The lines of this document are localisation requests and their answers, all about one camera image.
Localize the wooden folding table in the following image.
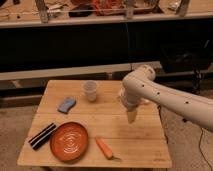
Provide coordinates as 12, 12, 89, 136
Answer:
27, 80, 172, 168

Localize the dark box at right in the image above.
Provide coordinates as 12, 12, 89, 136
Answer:
160, 43, 213, 73

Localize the orange object on shelf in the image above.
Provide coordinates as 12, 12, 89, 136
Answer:
92, 0, 124, 16

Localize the clear plastic cup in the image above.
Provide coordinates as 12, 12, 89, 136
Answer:
83, 80, 98, 102

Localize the orange toy carrot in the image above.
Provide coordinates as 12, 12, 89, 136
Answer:
95, 137, 120, 161

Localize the blue sponge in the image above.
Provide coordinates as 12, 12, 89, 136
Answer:
57, 97, 76, 114

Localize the black cable on floor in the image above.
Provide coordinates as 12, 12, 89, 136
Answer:
181, 104, 213, 169

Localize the orange round plate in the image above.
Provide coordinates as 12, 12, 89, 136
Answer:
50, 122, 89, 162

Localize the blue hanging cable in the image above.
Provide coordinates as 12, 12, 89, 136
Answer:
123, 18, 134, 80

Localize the black box on shelf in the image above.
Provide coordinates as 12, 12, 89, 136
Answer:
68, 4, 93, 17

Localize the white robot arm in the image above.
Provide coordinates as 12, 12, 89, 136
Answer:
121, 65, 213, 132

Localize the white plastic bottle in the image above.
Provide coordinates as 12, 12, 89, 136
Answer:
118, 89, 149, 105

